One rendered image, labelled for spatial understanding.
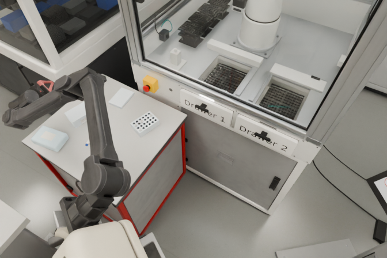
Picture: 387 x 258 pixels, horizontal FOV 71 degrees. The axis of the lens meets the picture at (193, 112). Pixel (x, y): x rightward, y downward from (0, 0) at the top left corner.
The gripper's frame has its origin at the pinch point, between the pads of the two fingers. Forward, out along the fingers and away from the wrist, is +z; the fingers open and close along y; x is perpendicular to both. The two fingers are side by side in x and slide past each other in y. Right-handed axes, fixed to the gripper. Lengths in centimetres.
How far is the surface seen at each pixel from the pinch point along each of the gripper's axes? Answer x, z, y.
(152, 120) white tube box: 44, 12, -25
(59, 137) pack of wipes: 21.4, -7.0, 9.6
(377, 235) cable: 196, 35, -86
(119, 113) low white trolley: 32.4, 16.7, -8.4
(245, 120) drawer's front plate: 66, 9, -67
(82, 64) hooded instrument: -0.4, 37.7, 4.9
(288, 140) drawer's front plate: 80, 3, -80
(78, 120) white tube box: 21.3, 4.1, 3.7
